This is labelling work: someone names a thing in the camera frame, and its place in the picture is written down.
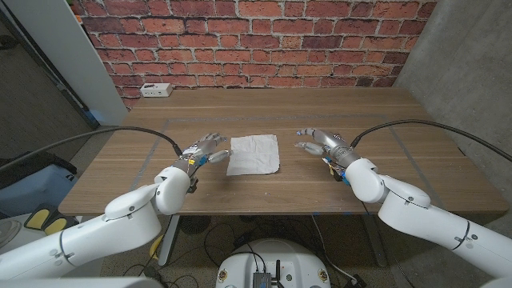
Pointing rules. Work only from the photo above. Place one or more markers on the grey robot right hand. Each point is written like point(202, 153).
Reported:
point(334, 146)

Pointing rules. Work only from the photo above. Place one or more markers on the yellow black foot pedal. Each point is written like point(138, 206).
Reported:
point(56, 227)
point(37, 218)

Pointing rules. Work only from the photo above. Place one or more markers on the blue plastic container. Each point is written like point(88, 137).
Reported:
point(36, 194)

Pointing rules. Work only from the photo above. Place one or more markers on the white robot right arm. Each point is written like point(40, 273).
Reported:
point(420, 220)

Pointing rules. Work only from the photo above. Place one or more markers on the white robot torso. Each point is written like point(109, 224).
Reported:
point(276, 256)

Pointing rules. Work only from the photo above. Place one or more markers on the black bag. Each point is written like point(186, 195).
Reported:
point(24, 165)

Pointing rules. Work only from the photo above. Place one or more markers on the white tissue sheet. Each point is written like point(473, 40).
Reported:
point(254, 156)

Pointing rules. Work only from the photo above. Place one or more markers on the white power strip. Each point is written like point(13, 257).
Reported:
point(156, 90)

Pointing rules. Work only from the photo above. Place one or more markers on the black round floor fan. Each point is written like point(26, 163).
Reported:
point(194, 225)

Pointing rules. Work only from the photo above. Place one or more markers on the white wall panel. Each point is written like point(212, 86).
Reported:
point(68, 52)

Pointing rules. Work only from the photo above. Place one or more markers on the red brick print backdrop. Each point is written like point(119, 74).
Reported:
point(256, 44)

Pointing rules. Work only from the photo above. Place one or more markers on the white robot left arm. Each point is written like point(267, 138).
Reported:
point(120, 228)

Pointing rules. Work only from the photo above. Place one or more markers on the grey table leg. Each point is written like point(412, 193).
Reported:
point(376, 248)
point(170, 240)

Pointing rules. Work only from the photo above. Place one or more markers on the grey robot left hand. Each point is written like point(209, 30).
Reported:
point(198, 152)

